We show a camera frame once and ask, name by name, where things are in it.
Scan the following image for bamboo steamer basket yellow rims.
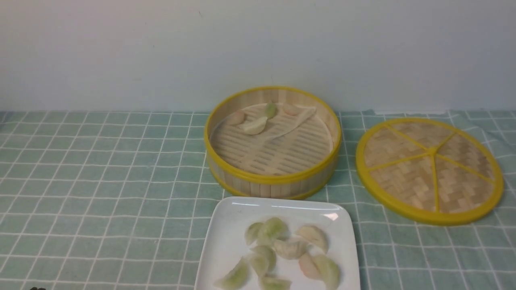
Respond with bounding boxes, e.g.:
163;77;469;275
204;86;342;199

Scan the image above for pale dumpling in steamer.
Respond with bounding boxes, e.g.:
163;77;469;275
238;117;268;135

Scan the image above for white square plate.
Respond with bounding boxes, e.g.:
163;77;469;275
195;197;361;290

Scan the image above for large green dumpling top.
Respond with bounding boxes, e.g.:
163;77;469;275
256;217;289;246

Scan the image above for green checkered tablecloth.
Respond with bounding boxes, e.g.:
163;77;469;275
0;110;516;290

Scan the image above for pink dumpling steamer back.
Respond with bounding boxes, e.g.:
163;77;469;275
282;103;303;116

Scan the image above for green dumpling in steamer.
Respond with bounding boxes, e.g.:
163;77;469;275
263;102;278;119

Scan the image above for pink white dumpling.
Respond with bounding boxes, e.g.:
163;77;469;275
298;252;321;280

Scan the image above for small green dumpling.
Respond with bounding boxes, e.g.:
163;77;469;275
244;222;264;246

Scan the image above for woven bamboo steamer lid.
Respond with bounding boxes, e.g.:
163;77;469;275
355;118;504;226

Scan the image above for pink dumpling steamer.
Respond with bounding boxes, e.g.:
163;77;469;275
282;103;303;116
226;110;246;125

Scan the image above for green dumpling bottom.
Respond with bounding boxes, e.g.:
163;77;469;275
259;276;292;290

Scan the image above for pink dumpling steamer left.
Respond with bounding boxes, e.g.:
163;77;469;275
226;110;246;125

